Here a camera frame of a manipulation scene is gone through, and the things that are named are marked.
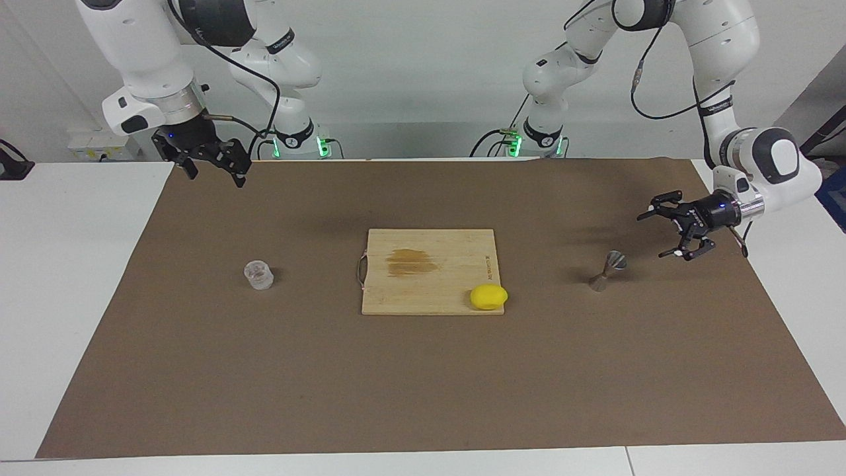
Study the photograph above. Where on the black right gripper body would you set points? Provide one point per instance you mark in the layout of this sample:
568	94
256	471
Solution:
188	135

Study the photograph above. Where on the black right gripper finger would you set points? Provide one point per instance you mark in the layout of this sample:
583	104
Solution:
239	162
187	165

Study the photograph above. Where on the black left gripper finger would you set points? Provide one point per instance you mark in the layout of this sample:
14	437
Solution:
697	248
677	210

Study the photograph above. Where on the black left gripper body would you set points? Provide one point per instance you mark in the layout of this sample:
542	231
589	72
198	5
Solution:
714	213

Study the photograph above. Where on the steel cocktail jigger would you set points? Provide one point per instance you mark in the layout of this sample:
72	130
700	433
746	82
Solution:
616	261

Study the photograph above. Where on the clear glass cup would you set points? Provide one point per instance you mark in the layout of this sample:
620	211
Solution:
259	276

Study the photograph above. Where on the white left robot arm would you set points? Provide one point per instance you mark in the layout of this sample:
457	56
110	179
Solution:
720	39

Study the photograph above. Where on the white power strip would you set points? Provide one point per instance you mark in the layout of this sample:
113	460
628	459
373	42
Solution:
99	142

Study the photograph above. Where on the blue box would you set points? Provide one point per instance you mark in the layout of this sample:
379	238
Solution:
836	198

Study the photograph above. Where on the black stand pole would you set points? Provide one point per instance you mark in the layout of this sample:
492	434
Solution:
826	135

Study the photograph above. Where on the yellow lemon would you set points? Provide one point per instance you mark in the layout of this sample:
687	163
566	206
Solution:
489	297

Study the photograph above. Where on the wooden cutting board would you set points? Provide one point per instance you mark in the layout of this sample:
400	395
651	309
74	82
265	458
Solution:
429	291

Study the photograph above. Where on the brown paper table mat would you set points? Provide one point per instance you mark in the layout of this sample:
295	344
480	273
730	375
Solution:
396	383

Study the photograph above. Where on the black clamp mount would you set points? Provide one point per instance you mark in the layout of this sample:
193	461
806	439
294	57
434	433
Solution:
13	168

